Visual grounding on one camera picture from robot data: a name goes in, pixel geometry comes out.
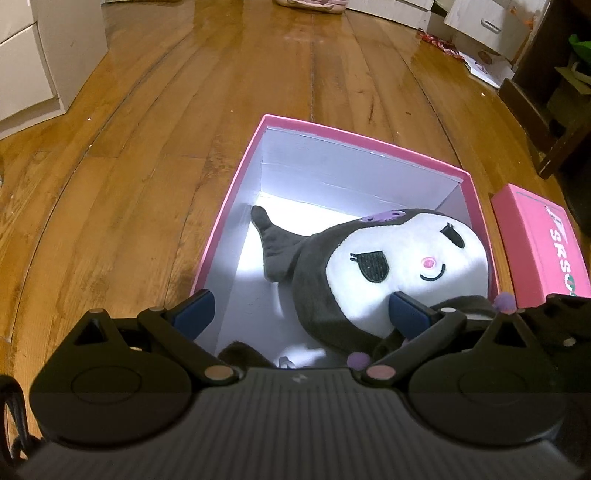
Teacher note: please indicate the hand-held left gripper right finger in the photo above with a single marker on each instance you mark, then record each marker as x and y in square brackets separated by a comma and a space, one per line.
[408, 316]

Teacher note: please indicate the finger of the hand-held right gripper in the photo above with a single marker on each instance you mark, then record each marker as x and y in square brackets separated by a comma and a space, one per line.
[565, 323]

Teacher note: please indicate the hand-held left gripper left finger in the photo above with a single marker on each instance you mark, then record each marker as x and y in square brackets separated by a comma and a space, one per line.
[196, 310]

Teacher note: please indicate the black and white plush toy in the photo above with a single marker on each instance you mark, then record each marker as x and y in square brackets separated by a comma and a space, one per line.
[369, 258]

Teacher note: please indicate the pink cardboard box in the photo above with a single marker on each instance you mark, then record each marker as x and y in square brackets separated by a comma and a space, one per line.
[323, 166]

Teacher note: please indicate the pink box lid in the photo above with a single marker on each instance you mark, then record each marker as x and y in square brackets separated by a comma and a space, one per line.
[540, 244]

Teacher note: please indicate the dark wooden furniture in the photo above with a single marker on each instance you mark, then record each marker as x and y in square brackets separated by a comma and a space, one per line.
[545, 110]

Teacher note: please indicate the cardboard piece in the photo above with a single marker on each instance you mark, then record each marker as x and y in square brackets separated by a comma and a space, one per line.
[570, 90]

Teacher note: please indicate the white paper bag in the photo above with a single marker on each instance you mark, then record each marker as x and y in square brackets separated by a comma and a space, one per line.
[487, 67]

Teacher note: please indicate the red patterned wrapper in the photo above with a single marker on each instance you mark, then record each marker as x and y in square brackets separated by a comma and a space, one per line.
[441, 44]

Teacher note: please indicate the green object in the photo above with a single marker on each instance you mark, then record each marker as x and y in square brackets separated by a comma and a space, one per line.
[581, 46]

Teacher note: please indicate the white drawer unit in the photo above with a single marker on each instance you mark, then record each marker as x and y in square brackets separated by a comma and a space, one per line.
[485, 23]

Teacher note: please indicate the white drawer cabinet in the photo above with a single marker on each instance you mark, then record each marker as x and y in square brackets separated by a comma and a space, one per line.
[32, 50]

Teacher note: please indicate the pink slippers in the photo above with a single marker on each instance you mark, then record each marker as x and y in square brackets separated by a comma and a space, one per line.
[309, 4]

